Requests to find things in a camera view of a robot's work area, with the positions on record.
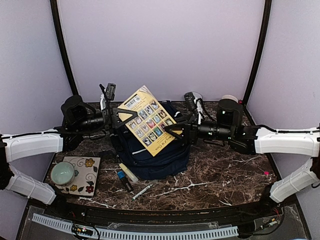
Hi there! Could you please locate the yellow picture book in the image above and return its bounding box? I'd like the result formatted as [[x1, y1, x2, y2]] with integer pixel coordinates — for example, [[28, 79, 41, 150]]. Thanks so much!
[[118, 85, 184, 157]]

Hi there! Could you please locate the navy blue student backpack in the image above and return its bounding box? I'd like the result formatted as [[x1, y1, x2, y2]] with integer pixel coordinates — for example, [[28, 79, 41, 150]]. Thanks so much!
[[109, 100, 190, 180]]

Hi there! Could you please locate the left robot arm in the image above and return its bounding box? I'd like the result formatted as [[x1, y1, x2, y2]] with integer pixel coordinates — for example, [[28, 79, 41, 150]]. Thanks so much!
[[0, 95, 138, 218]]

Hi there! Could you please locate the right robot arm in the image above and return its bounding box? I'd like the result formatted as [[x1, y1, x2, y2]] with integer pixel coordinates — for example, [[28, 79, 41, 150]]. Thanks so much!
[[165, 95, 320, 217]]

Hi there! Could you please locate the small green bowl at back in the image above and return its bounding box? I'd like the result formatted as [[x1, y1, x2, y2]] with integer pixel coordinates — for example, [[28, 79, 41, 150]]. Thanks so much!
[[192, 92, 203, 99]]

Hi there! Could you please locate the floral square plate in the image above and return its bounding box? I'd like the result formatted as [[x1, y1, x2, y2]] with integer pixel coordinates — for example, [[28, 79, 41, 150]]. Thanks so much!
[[54, 156, 101, 197]]

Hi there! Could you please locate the blue black marker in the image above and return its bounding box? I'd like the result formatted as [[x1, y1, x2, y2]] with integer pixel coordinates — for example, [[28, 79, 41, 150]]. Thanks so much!
[[117, 171, 133, 193]]

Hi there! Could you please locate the cream ceramic mug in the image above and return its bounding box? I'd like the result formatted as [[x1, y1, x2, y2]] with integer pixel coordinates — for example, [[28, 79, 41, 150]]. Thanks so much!
[[222, 94, 239, 103]]

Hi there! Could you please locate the yellow highlighter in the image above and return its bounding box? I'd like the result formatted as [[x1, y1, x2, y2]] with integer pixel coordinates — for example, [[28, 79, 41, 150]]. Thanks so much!
[[119, 163, 139, 183]]

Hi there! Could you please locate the white green pen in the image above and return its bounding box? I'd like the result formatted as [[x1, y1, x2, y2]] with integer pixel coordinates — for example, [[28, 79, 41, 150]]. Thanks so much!
[[131, 180, 158, 201]]

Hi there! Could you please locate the green bowl on plate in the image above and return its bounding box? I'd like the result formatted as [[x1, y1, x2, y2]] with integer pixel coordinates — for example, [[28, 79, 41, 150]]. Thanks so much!
[[50, 161, 75, 186]]

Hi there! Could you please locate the small circuit board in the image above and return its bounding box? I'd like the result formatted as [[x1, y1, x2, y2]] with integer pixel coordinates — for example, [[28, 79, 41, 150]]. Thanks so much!
[[71, 225, 93, 236]]

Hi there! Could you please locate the white slotted cable duct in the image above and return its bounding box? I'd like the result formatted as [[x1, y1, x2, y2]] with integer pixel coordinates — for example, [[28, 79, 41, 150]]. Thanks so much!
[[31, 213, 239, 240]]

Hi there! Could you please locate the black front rail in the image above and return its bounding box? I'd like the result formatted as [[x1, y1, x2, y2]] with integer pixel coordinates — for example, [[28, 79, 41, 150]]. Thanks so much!
[[24, 190, 301, 225]]

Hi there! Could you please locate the left black frame post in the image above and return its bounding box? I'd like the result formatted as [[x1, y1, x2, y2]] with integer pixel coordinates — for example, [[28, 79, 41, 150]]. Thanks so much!
[[49, 0, 79, 95]]

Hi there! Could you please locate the black frame post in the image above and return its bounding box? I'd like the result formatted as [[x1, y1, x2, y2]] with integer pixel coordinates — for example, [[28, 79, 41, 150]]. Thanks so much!
[[49, 0, 79, 95], [242, 0, 273, 107]]

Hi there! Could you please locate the right black frame post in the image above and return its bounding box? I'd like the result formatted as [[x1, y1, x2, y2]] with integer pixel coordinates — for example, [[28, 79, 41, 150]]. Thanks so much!
[[242, 0, 273, 107]]

